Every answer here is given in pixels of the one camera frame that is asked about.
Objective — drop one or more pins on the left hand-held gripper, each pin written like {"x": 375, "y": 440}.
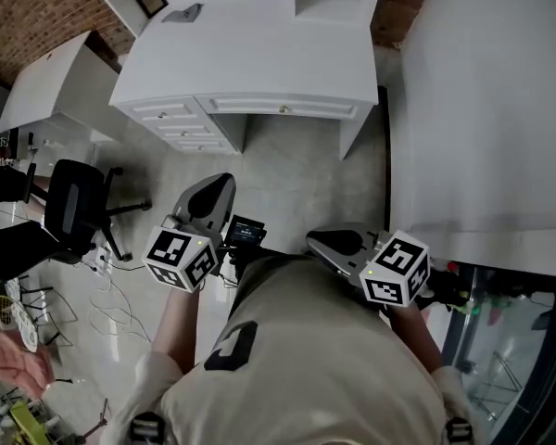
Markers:
{"x": 171, "y": 248}

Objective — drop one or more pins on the plain white desk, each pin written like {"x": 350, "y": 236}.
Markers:
{"x": 41, "y": 81}

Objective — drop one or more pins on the person's beige shirt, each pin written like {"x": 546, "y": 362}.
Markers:
{"x": 315, "y": 355}

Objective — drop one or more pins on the black empty picture frame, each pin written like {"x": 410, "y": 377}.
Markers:
{"x": 151, "y": 2}

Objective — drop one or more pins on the white desk with drawers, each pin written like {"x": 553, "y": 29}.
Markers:
{"x": 259, "y": 58}

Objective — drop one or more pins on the large white cabinet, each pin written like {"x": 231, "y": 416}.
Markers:
{"x": 486, "y": 109}

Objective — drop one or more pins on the yellow racket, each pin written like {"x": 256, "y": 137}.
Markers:
{"x": 2, "y": 311}

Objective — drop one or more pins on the yellow-green box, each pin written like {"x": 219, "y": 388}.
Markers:
{"x": 30, "y": 422}

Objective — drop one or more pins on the thin grey book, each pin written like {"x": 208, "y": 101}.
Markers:
{"x": 183, "y": 13}

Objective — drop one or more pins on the pink cloth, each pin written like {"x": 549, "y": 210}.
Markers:
{"x": 16, "y": 362}

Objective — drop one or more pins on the person's right forearm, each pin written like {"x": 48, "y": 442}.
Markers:
{"x": 414, "y": 336}

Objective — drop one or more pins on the black framed glass door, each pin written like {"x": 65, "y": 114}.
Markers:
{"x": 514, "y": 355}

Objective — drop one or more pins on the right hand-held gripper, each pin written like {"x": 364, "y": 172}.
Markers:
{"x": 394, "y": 271}

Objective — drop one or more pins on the black fabric seat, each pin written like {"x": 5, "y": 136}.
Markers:
{"x": 14, "y": 248}

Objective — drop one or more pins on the black office chair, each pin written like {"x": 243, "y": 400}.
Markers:
{"x": 76, "y": 207}

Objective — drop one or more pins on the white power strip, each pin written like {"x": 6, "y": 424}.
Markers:
{"x": 97, "y": 258}

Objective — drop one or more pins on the small black screen device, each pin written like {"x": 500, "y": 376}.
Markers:
{"x": 245, "y": 232}

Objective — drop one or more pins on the person's left forearm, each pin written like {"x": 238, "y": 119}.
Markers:
{"x": 178, "y": 325}

